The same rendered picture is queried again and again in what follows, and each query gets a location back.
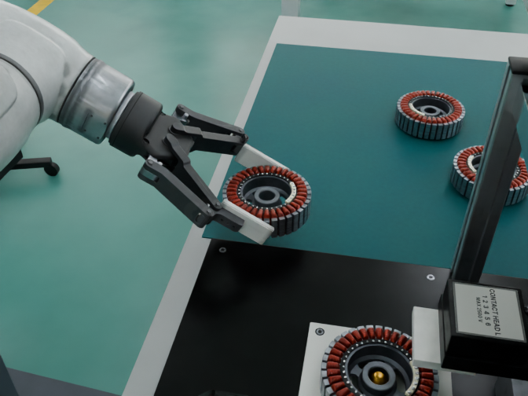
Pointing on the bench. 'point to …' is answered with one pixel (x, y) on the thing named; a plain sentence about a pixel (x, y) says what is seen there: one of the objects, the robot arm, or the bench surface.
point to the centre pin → (378, 378)
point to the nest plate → (326, 332)
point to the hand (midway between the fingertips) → (264, 197)
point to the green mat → (376, 155)
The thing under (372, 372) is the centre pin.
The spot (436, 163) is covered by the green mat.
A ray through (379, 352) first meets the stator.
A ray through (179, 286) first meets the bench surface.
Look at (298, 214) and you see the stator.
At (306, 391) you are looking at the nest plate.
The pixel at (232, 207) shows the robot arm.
